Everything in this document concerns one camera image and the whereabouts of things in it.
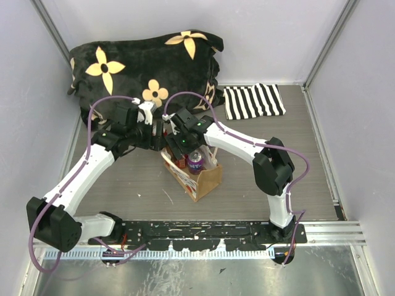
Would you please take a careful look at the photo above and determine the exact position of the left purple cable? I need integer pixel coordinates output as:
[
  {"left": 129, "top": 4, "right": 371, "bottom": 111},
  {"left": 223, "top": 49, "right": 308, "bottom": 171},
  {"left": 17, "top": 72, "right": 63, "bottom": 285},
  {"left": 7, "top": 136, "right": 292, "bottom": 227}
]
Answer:
[{"left": 28, "top": 95, "right": 152, "bottom": 274}]

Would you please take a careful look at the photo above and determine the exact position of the purple cable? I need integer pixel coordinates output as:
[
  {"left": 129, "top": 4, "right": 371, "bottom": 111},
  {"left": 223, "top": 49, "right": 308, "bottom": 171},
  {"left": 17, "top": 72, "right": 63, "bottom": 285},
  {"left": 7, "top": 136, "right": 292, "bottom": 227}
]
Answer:
[
  {"left": 163, "top": 91, "right": 310, "bottom": 268},
  {"left": 28, "top": 95, "right": 152, "bottom": 274}
]

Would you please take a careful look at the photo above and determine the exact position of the burlap watermelon canvas bag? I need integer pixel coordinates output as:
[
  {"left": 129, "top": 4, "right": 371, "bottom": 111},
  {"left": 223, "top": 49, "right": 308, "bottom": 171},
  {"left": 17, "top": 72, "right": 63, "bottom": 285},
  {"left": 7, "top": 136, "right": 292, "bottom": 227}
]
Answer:
[{"left": 160, "top": 145, "right": 223, "bottom": 202}]

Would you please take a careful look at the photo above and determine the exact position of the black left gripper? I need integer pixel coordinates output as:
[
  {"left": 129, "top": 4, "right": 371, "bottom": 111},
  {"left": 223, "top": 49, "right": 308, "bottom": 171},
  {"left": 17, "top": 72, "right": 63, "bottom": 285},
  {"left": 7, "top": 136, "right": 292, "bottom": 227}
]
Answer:
[{"left": 128, "top": 117, "right": 167, "bottom": 151}]

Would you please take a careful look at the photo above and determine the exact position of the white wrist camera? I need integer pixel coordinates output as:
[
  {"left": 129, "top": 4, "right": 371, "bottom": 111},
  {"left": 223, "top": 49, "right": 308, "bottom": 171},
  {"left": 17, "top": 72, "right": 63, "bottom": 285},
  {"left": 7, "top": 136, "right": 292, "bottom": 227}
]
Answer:
[
  {"left": 162, "top": 113, "right": 180, "bottom": 134},
  {"left": 131, "top": 98, "right": 157, "bottom": 125}
]

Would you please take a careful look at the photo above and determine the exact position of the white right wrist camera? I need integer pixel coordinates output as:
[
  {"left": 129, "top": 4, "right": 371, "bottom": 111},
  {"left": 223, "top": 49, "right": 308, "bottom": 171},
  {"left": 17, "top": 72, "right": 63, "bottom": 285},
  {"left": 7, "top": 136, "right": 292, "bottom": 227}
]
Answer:
[{"left": 162, "top": 113, "right": 180, "bottom": 134}]

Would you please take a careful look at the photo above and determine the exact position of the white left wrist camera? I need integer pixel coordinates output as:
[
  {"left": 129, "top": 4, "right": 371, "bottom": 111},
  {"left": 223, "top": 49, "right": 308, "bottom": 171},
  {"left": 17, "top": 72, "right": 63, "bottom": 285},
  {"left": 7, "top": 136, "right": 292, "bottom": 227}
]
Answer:
[{"left": 131, "top": 98, "right": 157, "bottom": 125}]

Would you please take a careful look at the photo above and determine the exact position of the red cola can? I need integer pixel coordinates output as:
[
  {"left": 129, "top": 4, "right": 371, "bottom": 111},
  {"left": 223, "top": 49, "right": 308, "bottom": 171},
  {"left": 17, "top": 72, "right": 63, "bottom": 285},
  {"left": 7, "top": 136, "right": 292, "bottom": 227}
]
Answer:
[{"left": 175, "top": 155, "right": 187, "bottom": 170}]

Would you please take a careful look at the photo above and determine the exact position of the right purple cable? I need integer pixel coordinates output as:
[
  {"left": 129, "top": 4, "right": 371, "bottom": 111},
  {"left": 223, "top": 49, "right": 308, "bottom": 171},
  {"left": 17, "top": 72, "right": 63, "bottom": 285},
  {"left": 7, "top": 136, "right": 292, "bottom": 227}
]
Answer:
[{"left": 163, "top": 91, "right": 310, "bottom": 268}]

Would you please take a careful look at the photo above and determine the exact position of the purple fanta can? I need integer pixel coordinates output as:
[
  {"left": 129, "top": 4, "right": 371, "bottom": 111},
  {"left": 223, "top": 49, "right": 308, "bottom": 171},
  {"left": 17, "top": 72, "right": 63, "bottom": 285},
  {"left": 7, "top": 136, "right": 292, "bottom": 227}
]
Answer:
[{"left": 187, "top": 150, "right": 204, "bottom": 175}]

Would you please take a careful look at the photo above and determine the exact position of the black white striped cloth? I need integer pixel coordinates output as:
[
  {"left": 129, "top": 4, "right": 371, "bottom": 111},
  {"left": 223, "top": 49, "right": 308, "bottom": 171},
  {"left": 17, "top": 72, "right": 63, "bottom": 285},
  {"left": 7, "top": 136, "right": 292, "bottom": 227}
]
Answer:
[{"left": 223, "top": 83, "right": 286, "bottom": 120}]

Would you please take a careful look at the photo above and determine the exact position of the white slotted cable duct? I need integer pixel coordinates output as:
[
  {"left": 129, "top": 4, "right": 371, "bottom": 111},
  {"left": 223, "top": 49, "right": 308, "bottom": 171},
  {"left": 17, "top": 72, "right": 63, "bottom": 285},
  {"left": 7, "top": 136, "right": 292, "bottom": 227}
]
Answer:
[{"left": 61, "top": 248, "right": 275, "bottom": 261}]

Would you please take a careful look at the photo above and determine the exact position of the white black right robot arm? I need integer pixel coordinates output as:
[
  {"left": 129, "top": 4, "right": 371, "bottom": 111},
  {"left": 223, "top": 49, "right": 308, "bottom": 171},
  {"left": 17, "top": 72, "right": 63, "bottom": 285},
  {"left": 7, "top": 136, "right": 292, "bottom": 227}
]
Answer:
[{"left": 162, "top": 109, "right": 295, "bottom": 243}]

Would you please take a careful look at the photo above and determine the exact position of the black floral plush blanket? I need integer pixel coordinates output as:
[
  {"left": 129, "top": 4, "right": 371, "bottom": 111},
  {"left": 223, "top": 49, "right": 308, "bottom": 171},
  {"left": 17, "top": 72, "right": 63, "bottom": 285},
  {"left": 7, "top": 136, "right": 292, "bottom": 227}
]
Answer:
[{"left": 67, "top": 30, "right": 225, "bottom": 118}]

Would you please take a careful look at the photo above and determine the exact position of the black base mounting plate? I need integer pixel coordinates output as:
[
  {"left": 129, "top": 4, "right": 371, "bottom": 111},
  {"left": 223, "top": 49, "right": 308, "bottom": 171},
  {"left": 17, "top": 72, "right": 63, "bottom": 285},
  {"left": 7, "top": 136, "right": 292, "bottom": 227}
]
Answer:
[{"left": 102, "top": 220, "right": 307, "bottom": 252}]

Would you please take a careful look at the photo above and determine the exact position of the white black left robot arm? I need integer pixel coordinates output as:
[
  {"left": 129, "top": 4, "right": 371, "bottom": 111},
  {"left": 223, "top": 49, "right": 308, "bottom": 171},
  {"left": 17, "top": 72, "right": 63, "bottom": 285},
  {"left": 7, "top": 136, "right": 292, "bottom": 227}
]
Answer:
[{"left": 27, "top": 102, "right": 162, "bottom": 253}]

